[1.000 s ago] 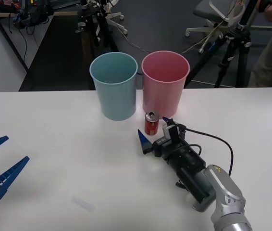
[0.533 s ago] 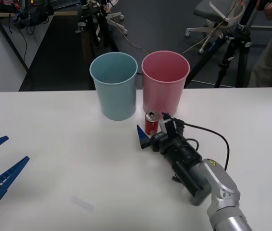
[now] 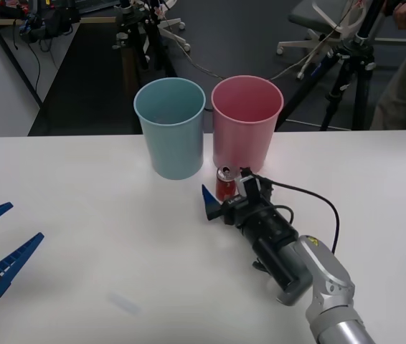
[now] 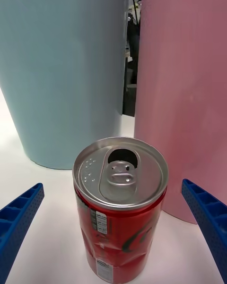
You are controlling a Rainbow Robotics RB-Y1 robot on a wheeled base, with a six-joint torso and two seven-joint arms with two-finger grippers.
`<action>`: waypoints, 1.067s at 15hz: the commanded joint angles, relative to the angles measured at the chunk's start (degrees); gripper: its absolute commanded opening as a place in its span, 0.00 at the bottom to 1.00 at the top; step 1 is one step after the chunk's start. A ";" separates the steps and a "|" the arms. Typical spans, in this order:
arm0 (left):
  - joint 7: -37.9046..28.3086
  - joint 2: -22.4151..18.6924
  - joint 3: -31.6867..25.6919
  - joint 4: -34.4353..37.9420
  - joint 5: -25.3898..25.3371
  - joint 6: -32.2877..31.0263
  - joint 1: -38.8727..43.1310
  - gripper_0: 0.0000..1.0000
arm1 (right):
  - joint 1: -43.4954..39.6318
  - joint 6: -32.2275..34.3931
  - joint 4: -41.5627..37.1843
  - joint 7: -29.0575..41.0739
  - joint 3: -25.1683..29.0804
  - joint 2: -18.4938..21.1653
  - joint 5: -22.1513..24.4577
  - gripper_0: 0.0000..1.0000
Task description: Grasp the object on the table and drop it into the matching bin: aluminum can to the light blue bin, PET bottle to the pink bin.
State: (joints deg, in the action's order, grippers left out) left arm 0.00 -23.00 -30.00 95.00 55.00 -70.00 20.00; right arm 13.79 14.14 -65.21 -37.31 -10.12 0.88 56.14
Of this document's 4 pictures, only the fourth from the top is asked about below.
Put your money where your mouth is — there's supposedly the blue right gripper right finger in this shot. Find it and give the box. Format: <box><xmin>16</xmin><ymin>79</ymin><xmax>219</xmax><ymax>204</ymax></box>
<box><xmin>181</xmin><ymin>178</ymin><xmax>227</xmax><ymax>284</ymax></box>

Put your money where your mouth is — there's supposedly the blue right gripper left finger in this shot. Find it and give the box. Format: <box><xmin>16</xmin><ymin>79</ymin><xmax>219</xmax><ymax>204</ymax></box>
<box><xmin>0</xmin><ymin>183</ymin><xmax>45</xmax><ymax>284</ymax></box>

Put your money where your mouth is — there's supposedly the red drink can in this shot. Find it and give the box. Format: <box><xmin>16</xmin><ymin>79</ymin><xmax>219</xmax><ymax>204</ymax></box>
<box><xmin>72</xmin><ymin>136</ymin><xmax>169</xmax><ymax>284</ymax></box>

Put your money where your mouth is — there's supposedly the pink plastic bin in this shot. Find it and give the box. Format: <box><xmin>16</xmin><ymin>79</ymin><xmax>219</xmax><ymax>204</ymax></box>
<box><xmin>133</xmin><ymin>0</ymin><xmax>227</xmax><ymax>225</ymax></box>

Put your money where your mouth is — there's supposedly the pale blue plastic bin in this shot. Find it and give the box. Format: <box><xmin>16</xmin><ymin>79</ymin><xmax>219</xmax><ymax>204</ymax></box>
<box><xmin>0</xmin><ymin>0</ymin><xmax>130</xmax><ymax>170</ymax></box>

